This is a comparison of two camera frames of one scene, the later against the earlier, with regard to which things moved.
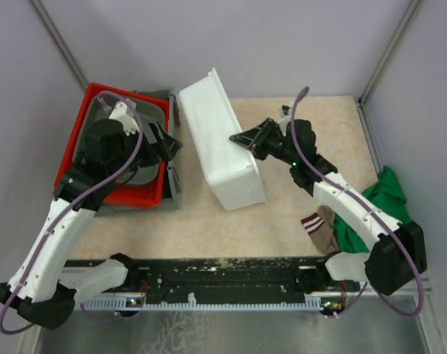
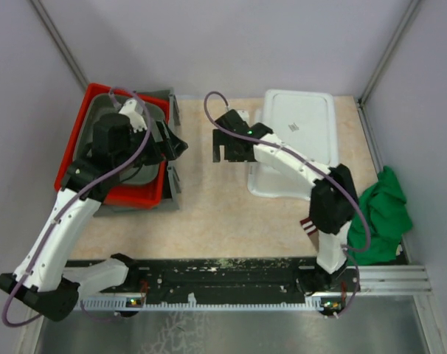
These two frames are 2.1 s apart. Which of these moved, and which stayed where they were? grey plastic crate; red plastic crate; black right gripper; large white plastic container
Moved: black right gripper; large white plastic container
Stayed: red plastic crate; grey plastic crate
